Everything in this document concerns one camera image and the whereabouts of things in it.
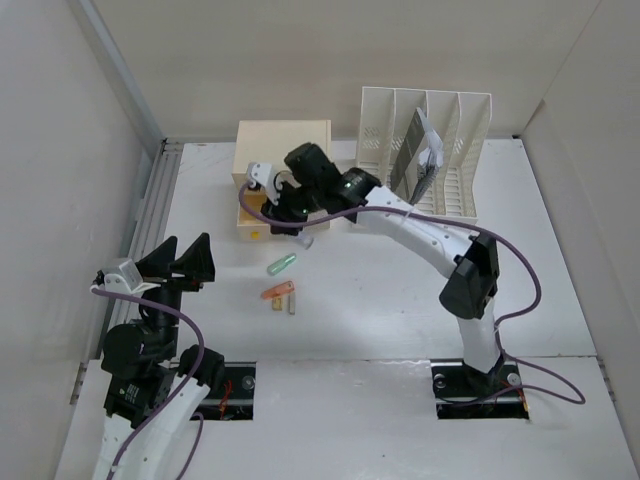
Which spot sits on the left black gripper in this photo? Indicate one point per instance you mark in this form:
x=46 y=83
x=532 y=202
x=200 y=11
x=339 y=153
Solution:
x=195 y=264

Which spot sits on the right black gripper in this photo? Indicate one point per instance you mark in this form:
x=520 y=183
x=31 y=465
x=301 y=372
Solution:
x=274 y=212

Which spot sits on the cream drawer cabinet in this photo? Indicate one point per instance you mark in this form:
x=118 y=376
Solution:
x=269 y=141

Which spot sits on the clear spray bottle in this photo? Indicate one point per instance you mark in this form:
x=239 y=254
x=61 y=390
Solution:
x=305 y=240

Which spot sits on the grey setup guide booklet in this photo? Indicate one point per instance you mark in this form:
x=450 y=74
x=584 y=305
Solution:
x=419 y=159

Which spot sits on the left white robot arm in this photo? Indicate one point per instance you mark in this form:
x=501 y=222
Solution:
x=159 y=366

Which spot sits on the green highlighter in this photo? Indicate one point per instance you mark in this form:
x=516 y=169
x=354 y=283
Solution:
x=281 y=264

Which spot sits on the small yellow eraser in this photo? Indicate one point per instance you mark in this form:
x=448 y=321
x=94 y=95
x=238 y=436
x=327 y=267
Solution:
x=277 y=303

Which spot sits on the orange highlighter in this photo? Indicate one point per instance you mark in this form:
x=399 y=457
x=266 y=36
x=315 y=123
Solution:
x=279 y=290

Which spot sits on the grey eraser stick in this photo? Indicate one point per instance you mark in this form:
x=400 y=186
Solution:
x=291 y=303

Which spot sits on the white file organizer rack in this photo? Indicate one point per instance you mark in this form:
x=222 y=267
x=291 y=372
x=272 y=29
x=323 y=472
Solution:
x=462 y=121

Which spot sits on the aluminium frame rail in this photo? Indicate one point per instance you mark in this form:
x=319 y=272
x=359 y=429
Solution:
x=158 y=166

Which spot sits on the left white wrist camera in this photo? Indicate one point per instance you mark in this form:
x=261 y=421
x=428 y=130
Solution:
x=120 y=276

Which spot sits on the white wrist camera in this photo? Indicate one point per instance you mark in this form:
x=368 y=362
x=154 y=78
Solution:
x=120 y=276
x=265 y=176

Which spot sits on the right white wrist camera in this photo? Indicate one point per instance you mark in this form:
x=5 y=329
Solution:
x=265 y=176

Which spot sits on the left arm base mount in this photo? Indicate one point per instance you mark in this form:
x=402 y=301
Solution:
x=234 y=399

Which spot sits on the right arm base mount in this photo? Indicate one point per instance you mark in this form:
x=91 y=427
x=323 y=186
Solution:
x=462 y=393

